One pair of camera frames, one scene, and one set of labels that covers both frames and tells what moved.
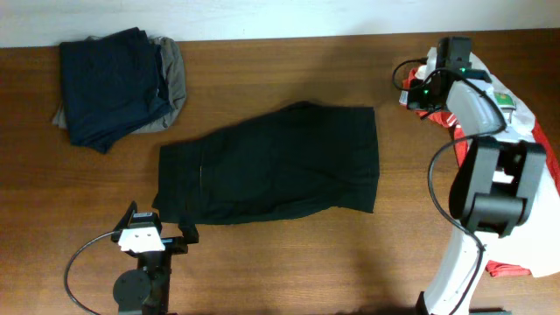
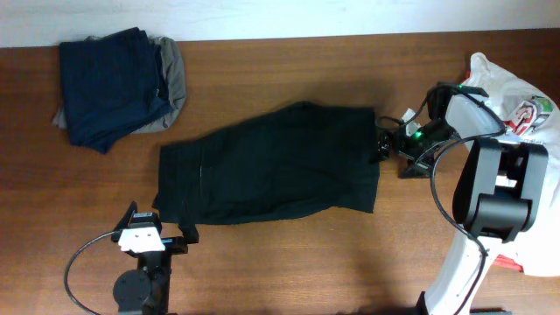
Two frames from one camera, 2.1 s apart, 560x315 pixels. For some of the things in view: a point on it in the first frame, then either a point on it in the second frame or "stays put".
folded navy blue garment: x=111 y=84 stays put
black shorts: x=298 y=161 stays put
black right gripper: x=423 y=99 -> x=402 y=145
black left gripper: x=173 y=243 stays put
